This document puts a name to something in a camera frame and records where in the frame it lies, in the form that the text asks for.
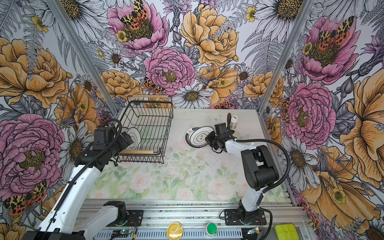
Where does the large white back plate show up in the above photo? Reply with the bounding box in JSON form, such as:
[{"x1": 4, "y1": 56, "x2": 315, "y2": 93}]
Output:
[{"x1": 190, "y1": 126, "x2": 214, "y2": 149}]

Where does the dark rimmed back plate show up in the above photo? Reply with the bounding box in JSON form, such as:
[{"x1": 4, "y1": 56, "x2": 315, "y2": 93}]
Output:
[{"x1": 185, "y1": 127, "x2": 199, "y2": 149}]

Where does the black wire dish rack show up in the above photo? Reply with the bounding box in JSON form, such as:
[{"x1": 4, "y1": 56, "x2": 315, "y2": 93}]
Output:
[{"x1": 117, "y1": 95, "x2": 174, "y2": 164}]

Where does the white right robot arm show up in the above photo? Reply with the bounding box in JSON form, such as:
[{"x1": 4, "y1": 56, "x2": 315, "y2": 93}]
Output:
[{"x1": 205, "y1": 123, "x2": 282, "y2": 226}]

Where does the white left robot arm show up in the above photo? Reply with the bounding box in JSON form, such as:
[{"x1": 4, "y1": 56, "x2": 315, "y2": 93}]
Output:
[{"x1": 23, "y1": 123, "x2": 133, "y2": 240}]

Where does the white pill bottle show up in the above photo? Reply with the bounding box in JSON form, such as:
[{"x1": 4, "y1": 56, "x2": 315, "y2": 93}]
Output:
[{"x1": 230, "y1": 115, "x2": 239, "y2": 130}]

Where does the small green circuit board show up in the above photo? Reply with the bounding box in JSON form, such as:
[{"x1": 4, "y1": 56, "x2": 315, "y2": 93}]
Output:
[{"x1": 111, "y1": 229, "x2": 133, "y2": 239}]

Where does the green push button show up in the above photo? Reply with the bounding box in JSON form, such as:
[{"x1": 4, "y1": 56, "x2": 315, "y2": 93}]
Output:
[{"x1": 206, "y1": 223, "x2": 218, "y2": 237}]

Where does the gold round lid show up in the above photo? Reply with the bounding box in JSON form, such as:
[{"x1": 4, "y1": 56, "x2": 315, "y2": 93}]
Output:
[{"x1": 166, "y1": 222, "x2": 184, "y2": 240}]

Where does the lime green sponge block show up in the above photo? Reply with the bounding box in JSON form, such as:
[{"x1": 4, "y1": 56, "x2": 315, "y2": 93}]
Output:
[{"x1": 275, "y1": 224, "x2": 300, "y2": 240}]

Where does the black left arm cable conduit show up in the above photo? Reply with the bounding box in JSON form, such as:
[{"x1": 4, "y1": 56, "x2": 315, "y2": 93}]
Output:
[{"x1": 40, "y1": 118, "x2": 123, "y2": 235}]

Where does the black corrugated cable conduit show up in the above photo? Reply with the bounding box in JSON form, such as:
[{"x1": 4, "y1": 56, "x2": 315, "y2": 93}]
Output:
[{"x1": 227, "y1": 112, "x2": 291, "y2": 193}]

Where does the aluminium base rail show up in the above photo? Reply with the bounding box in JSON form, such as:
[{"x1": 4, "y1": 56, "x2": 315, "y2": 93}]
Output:
[{"x1": 77, "y1": 198, "x2": 310, "y2": 240}]

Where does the aluminium left corner post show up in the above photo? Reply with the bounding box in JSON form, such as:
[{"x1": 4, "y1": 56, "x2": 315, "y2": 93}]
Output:
[{"x1": 47, "y1": 1, "x2": 120, "y2": 117}]

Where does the aluminium corner post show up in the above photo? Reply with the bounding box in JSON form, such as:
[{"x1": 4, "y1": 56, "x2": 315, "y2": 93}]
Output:
[
  {"x1": 47, "y1": 1, "x2": 120, "y2": 117},
  {"x1": 257, "y1": 0, "x2": 315, "y2": 115}
]

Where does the aluminium right corner post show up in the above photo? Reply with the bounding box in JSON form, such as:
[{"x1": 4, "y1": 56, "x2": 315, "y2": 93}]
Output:
[{"x1": 257, "y1": 0, "x2": 315, "y2": 115}]

